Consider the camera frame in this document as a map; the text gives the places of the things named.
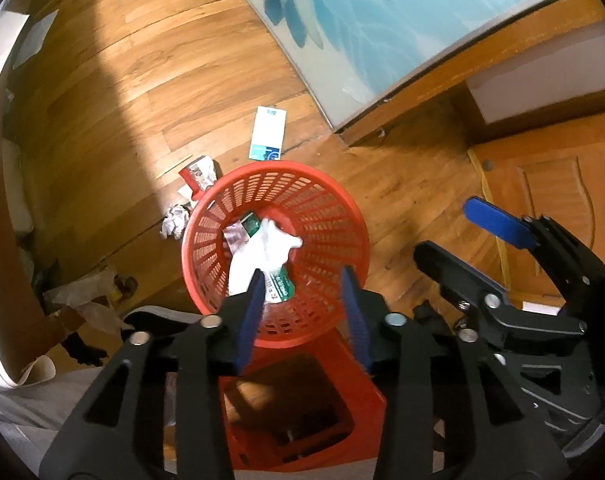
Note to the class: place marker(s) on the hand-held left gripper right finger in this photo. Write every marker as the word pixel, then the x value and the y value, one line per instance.
pixel 355 320

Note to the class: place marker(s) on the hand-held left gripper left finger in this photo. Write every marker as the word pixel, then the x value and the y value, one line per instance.
pixel 250 312

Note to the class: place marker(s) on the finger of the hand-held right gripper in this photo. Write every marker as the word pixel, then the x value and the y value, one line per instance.
pixel 497 222
pixel 457 280

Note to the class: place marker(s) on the green and white packet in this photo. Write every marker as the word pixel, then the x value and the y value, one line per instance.
pixel 278 286

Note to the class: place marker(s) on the white tissue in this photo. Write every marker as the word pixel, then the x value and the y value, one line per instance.
pixel 265 255

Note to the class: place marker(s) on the red plastic mesh basket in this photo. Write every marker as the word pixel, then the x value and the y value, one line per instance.
pixel 327 240

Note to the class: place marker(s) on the carved orange wooden door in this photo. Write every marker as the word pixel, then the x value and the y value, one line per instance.
pixel 552 200

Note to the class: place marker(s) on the silver crumpled wrapper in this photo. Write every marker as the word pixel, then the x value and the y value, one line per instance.
pixel 233 240

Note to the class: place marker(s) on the small green packet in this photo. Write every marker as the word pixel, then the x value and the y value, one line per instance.
pixel 250 224

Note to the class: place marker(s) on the red plastic stool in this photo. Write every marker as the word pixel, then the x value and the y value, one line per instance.
pixel 365 410

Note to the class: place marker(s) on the black shoe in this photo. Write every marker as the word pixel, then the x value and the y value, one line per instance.
pixel 152 317

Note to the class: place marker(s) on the crumpled white paper ball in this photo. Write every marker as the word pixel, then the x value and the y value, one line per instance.
pixel 175 220

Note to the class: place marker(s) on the red and white crumpled packet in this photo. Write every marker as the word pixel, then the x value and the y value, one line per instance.
pixel 198 174

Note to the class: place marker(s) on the thin wooden stick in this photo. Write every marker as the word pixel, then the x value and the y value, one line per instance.
pixel 175 166

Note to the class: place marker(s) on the translucent plastic bag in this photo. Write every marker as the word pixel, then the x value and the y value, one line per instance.
pixel 82 296

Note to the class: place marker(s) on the white and blue carton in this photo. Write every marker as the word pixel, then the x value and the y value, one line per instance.
pixel 268 132

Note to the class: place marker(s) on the white paper sheet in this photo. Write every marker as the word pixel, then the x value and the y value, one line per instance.
pixel 35 37

